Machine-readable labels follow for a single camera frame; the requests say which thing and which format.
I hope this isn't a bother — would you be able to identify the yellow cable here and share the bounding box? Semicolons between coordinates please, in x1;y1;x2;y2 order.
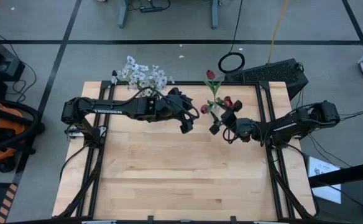
267;0;291;65

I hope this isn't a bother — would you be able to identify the grey desk leg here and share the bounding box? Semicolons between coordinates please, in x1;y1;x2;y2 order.
211;0;223;30
117;0;133;30

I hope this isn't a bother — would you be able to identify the red artificial tulip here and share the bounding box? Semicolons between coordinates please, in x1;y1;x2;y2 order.
200;103;217;116
202;69;224;108

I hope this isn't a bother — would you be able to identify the orange and black vacuum cleaner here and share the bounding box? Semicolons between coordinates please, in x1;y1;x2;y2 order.
0;97;46;174

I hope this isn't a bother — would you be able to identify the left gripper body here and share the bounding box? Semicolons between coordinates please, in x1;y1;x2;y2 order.
157;87;186;126

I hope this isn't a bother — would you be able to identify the clear glass vase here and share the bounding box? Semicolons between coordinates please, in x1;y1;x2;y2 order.
208;98;221;116

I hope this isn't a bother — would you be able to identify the black coiled cable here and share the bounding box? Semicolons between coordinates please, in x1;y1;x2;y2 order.
217;0;246;75

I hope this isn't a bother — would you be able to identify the white paper sheet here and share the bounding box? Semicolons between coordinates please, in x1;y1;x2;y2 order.
307;156;342;205

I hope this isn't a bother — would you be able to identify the black power strip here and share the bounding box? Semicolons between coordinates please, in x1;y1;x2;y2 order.
139;6;165;14

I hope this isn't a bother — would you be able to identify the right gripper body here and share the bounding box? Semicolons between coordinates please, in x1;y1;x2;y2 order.
209;100;263;144

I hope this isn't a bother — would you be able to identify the silver mounting bracket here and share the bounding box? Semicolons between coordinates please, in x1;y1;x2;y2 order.
65;124;108;139

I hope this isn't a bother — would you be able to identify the black metal table frame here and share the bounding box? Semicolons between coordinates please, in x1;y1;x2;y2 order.
57;70;318;220

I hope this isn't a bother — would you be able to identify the black metal beam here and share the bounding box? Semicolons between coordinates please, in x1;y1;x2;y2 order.
308;159;363;189

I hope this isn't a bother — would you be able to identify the green stem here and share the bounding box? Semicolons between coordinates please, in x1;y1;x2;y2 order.
215;95;235;110

